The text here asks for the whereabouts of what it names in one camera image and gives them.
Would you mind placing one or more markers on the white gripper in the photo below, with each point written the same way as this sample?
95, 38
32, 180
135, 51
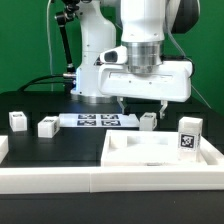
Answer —
168, 81

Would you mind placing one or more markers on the white square table top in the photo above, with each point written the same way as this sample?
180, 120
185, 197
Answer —
152, 148

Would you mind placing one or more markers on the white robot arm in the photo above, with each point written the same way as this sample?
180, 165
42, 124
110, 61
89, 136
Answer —
139, 25

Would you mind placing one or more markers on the white U-shaped fence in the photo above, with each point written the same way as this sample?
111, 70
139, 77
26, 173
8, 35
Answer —
209, 176

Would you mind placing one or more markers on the white marker sheet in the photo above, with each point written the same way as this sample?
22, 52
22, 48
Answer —
97, 120

